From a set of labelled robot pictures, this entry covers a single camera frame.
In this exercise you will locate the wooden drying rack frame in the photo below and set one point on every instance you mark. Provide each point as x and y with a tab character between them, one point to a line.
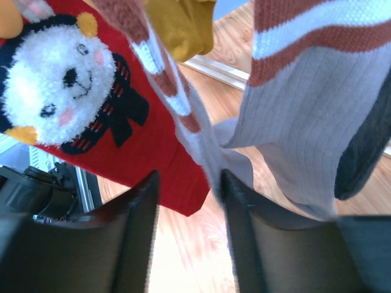
218	71

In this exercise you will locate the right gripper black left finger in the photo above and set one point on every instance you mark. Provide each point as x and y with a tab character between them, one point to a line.
105	250

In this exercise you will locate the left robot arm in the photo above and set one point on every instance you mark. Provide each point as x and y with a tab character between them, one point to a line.
35	192

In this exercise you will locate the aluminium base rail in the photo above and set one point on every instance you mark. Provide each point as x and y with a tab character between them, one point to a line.
84	185

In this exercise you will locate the mustard yellow sock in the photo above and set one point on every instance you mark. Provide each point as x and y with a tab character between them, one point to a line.
185	27

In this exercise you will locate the red panda sock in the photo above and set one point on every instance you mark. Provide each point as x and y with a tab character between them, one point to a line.
71	86

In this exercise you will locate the grey sock red stripes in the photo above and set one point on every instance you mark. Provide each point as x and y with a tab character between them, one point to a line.
317	101

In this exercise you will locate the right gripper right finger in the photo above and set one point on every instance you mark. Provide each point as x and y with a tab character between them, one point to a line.
277	250

